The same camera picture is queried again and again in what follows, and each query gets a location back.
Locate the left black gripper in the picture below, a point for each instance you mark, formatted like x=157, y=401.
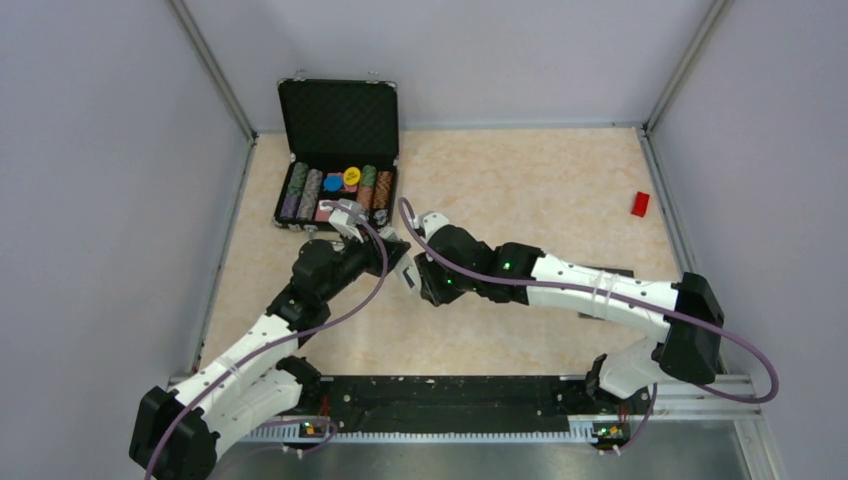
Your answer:
x=372, y=251

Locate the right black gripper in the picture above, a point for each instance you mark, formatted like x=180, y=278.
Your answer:
x=432, y=287

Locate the white remote control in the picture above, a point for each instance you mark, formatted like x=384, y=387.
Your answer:
x=403, y=264

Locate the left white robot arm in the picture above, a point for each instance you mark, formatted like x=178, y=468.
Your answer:
x=265, y=344

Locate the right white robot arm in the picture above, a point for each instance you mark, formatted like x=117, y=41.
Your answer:
x=679, y=319

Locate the pink playing card deck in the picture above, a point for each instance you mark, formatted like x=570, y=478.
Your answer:
x=323, y=211

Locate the yellow round chip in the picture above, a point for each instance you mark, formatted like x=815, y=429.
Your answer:
x=351, y=177

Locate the blue round chip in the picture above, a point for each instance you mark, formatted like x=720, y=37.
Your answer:
x=333, y=182

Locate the black poker chip case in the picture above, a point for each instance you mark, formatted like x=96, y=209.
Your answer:
x=334, y=124

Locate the dark grey building baseplate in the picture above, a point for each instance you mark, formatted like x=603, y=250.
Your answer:
x=612, y=271

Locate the red building brick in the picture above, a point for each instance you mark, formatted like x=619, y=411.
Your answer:
x=640, y=204

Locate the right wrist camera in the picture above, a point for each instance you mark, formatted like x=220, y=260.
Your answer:
x=429, y=223

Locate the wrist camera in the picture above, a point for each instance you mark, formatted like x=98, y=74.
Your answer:
x=429, y=223
x=346, y=221

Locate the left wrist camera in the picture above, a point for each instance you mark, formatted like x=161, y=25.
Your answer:
x=346, y=221

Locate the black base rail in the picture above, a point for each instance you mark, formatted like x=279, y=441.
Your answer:
x=306, y=409

